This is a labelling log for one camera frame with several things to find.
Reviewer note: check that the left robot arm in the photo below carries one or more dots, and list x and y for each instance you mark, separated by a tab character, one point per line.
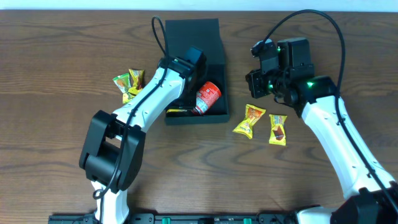
114	145

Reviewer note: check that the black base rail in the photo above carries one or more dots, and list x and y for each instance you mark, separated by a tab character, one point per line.
149	218

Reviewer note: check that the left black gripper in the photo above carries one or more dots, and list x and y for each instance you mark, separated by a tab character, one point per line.
185	101

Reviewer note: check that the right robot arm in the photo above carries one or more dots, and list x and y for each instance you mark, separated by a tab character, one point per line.
287	72

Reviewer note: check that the dark green open box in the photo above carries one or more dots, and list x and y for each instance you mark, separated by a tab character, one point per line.
203	34

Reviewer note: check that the yellow-green chocolate snack packet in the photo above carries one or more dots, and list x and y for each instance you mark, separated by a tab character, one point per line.
137	80

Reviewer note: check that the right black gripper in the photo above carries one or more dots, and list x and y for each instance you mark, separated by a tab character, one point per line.
255	84

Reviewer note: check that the yellow orange snack packet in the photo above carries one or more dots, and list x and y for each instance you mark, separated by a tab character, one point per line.
252	116

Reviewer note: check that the orange biscuit packet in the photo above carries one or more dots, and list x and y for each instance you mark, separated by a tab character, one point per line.
178	111

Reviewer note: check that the red chips can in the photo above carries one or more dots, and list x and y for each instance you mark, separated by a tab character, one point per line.
206	97

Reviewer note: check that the yellow Apollo chocolate packet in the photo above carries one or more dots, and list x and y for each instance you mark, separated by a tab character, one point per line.
277	135

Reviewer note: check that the green snack packet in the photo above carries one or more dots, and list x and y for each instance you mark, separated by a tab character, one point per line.
123	82

